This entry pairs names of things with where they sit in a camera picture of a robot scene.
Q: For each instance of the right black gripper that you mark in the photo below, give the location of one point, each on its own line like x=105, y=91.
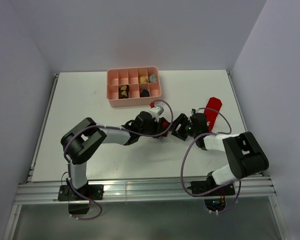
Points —
x=183, y=119

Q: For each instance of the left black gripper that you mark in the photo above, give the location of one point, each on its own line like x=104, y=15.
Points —
x=156, y=124

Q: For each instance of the red orange argyle sock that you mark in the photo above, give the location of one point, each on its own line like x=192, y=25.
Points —
x=164, y=127

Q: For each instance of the brown yellow argyle sock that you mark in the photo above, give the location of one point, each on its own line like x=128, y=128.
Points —
x=123, y=91

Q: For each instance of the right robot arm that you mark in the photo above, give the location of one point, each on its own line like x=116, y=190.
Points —
x=245, y=156

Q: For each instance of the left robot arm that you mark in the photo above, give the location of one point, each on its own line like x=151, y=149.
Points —
x=80, y=143

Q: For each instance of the dark navy rolled sock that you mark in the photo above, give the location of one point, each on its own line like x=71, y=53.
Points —
x=144, y=93

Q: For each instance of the red christmas sock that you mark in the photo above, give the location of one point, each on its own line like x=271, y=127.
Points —
x=212, y=111

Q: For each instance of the pink divided organizer box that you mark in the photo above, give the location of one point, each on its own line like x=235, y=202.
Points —
x=130, y=76

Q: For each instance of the yellow rolled sock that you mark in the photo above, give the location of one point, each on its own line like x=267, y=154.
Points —
x=143, y=80

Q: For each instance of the grey rolled sock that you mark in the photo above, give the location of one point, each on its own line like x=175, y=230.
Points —
x=152, y=78

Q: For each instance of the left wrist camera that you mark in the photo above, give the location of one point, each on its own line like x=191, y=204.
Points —
x=156, y=111

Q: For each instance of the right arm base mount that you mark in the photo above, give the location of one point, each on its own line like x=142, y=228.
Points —
x=218, y=203

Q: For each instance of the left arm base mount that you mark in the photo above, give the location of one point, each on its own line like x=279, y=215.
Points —
x=67, y=194

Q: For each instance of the aluminium front rail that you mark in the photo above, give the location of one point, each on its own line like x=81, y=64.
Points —
x=140, y=190

